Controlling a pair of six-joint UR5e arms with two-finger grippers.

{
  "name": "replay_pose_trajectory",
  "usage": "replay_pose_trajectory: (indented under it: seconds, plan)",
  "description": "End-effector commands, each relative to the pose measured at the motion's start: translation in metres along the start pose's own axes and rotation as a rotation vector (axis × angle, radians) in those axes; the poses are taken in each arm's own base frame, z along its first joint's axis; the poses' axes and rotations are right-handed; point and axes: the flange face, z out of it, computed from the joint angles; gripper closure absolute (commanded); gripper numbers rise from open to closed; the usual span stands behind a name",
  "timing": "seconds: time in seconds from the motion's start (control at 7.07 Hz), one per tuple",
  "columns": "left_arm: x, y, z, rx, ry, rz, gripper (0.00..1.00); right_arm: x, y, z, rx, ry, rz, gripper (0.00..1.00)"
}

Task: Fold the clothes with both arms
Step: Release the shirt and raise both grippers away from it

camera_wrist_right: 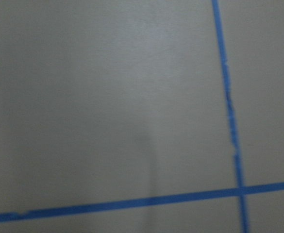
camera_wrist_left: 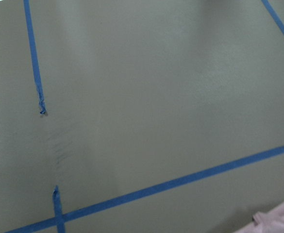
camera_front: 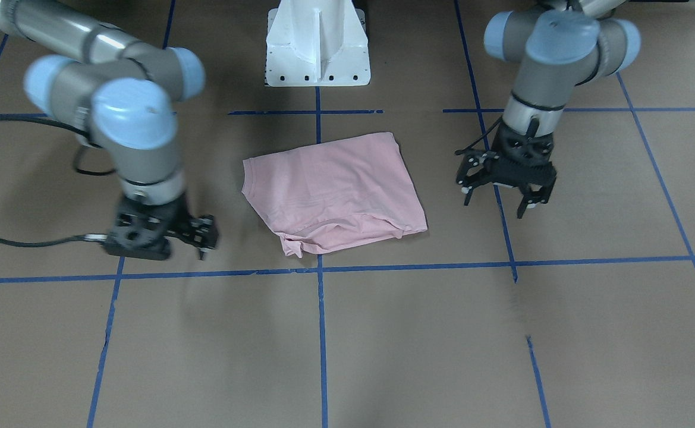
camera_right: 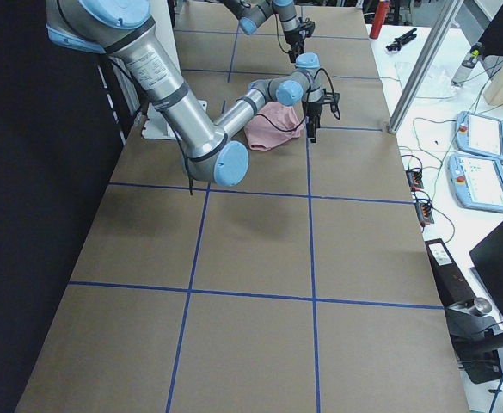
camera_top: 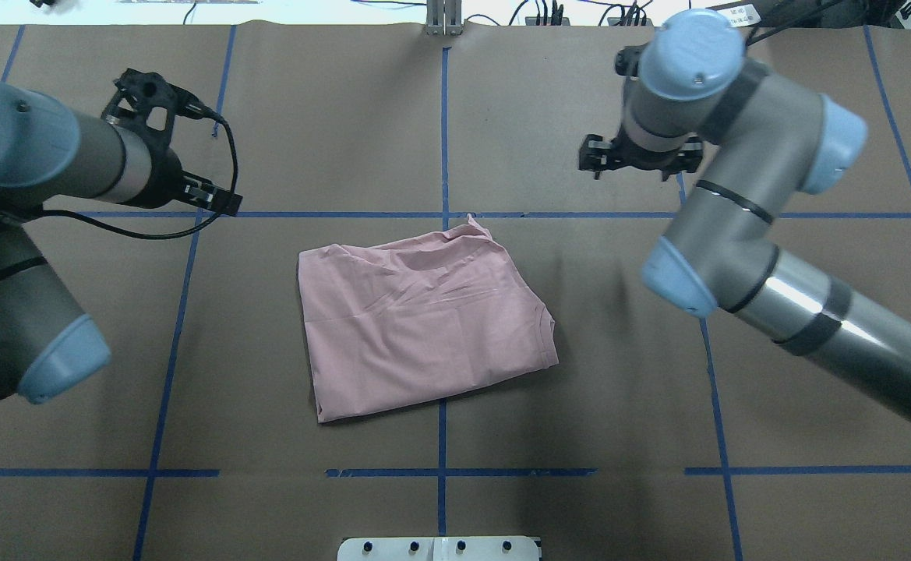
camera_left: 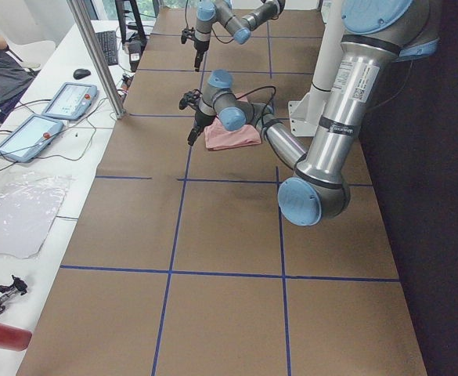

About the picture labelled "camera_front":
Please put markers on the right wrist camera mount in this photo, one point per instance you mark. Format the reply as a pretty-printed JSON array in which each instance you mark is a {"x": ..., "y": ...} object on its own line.
[{"x": 135, "y": 235}]

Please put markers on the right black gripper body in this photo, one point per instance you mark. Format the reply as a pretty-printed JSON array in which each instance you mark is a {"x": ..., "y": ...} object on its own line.
[{"x": 176, "y": 216}]

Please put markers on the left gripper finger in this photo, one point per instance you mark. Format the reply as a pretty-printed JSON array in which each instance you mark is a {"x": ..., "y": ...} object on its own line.
[
  {"x": 475, "y": 170},
  {"x": 534, "y": 193}
]

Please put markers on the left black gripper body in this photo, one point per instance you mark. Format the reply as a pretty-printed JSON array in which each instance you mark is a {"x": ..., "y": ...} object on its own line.
[{"x": 479, "y": 168}]

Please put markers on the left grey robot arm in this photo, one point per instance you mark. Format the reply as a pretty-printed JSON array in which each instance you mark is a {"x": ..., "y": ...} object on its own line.
[{"x": 558, "y": 45}]

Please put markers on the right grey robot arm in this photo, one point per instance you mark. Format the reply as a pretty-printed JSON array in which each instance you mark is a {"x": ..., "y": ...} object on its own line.
[{"x": 116, "y": 93}]

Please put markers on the pink Snoopy t-shirt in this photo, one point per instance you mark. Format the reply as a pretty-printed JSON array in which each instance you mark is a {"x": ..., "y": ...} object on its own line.
[{"x": 325, "y": 197}]

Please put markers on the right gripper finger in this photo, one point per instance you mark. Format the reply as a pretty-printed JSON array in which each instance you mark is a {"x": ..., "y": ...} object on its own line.
[
  {"x": 202, "y": 252},
  {"x": 202, "y": 232}
]

